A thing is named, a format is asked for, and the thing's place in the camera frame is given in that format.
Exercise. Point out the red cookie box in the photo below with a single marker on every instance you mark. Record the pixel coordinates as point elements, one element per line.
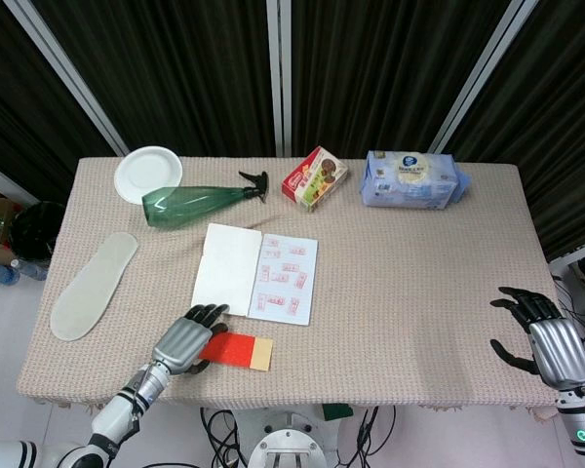
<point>312,183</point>

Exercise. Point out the red and gold bookmark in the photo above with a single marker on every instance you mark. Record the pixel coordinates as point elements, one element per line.
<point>239,348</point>

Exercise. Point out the white paper plate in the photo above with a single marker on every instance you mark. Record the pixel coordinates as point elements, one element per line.
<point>144,170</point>

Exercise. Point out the beige woven tablecloth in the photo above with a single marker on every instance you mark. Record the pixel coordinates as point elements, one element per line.
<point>395,292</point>

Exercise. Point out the black pleated curtain panel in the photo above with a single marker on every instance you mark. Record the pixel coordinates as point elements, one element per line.
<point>370,73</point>
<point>565,122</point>
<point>10,97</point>
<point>175,73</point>

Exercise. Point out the blue wet wipes pack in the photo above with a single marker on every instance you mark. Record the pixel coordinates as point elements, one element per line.
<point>409,190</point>

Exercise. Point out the grey shoe insole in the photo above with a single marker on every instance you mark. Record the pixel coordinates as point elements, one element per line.
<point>88,292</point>

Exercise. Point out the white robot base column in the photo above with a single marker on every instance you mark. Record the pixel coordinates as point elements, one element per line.
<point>287,443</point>

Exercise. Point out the white partition post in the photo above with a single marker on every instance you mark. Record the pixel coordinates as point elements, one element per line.
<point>68,73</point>
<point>279,73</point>
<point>487,73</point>

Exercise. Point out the yellow and white notebook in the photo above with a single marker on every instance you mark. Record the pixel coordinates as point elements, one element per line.
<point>283,283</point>

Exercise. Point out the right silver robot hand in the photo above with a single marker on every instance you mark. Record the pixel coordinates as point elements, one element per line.
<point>556,352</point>

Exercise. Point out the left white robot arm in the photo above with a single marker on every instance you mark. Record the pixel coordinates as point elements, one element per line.
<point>122,414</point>

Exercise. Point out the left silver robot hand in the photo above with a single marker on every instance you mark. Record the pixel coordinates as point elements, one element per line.
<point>183,343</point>

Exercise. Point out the green plastic spray bottle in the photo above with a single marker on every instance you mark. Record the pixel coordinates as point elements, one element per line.
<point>185,205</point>

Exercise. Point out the green clamp under table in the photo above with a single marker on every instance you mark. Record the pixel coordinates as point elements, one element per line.
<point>336,412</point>

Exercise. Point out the white machine with black opening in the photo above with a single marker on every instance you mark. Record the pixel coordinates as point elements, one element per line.
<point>577,273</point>

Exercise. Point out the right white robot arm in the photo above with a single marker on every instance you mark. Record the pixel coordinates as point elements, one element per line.
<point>577,419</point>

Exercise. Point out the clear plastic water bottle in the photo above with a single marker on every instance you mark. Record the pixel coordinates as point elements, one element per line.
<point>29,269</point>

